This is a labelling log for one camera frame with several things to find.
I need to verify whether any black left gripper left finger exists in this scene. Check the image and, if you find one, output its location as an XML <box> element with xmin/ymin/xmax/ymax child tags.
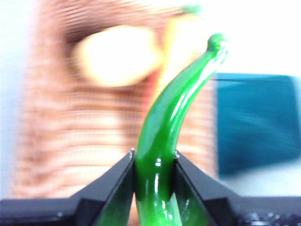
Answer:
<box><xmin>0</xmin><ymin>150</ymin><xmax>136</xmax><ymax>226</ymax></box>

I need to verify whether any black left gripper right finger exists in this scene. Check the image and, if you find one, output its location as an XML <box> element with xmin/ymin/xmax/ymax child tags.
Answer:
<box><xmin>174</xmin><ymin>152</ymin><xmax>301</xmax><ymax>226</ymax></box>

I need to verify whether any green chili pepper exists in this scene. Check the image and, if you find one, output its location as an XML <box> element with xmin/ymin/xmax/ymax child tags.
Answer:
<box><xmin>134</xmin><ymin>32</ymin><xmax>230</xmax><ymax>226</ymax></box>

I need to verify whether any brown wicker basket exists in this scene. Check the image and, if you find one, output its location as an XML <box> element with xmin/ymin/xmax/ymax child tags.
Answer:
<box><xmin>11</xmin><ymin>0</ymin><xmax>216</xmax><ymax>226</ymax></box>

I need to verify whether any black rectangular tray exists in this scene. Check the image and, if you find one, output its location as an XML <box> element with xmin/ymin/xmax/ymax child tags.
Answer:
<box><xmin>215</xmin><ymin>73</ymin><xmax>301</xmax><ymax>177</ymax></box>

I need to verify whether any yellow-brown potato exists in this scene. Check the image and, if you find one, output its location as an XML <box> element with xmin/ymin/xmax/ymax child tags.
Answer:
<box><xmin>75</xmin><ymin>24</ymin><xmax>163</xmax><ymax>88</ymax></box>

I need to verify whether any orange toy carrot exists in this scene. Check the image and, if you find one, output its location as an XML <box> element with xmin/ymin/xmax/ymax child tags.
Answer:
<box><xmin>150</xmin><ymin>4</ymin><xmax>204</xmax><ymax>95</ymax></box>

